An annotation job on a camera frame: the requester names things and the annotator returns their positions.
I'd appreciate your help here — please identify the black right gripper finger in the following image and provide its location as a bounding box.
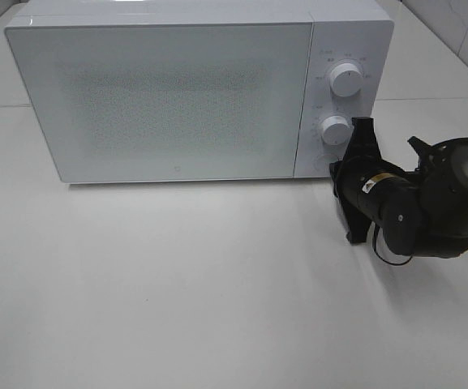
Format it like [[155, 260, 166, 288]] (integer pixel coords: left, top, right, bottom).
[[346, 214, 372, 245], [342, 117, 380, 162]]

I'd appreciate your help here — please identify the round white door button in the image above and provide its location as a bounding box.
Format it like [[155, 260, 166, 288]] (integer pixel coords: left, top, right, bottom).
[[313, 153, 340, 177]]

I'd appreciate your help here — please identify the white microwave oven body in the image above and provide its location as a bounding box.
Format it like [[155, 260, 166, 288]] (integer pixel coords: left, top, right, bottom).
[[5, 1, 394, 180]]

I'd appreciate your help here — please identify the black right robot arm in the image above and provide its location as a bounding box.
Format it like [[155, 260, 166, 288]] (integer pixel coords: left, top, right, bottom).
[[329, 118, 468, 259]]

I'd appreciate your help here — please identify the white microwave knob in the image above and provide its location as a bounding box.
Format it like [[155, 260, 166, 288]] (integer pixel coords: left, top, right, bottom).
[[318, 115, 352, 146], [328, 61, 363, 98]]

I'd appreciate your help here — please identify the white microwave door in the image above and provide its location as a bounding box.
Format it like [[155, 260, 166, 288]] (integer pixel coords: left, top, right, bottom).
[[6, 24, 311, 184]]

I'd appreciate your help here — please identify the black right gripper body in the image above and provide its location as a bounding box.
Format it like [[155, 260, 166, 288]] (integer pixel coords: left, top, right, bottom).
[[329, 160, 384, 220]]

